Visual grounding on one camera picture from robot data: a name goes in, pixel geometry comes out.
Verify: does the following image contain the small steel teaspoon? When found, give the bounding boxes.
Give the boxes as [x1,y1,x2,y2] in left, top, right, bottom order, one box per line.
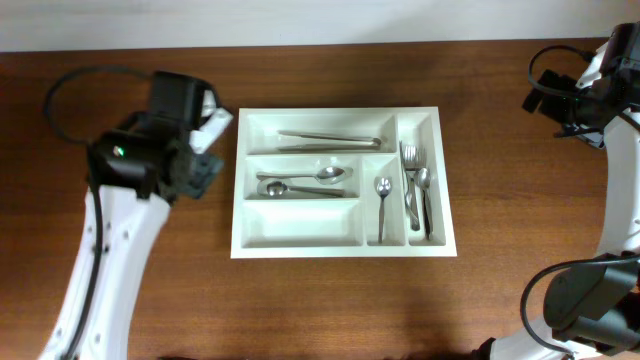
[414,167,432,240]

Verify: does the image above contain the white plastic cutlery tray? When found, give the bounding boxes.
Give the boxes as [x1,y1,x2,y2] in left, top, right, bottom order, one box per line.
[231,107,457,258]

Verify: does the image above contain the steel fork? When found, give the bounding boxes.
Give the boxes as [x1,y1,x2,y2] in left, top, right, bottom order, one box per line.
[415,147,433,241]
[401,144,420,231]

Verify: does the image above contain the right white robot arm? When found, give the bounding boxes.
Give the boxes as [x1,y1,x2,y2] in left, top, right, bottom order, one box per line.
[471,23,639,359]

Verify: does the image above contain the steel kitchen tongs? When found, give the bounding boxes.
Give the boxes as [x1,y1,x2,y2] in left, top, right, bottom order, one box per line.
[278,130,383,152]

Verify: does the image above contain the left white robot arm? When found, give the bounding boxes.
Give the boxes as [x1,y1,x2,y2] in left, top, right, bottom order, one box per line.
[40,66,233,359]

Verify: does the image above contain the large steel spoon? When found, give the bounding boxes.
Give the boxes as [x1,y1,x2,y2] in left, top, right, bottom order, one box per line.
[256,166,353,185]

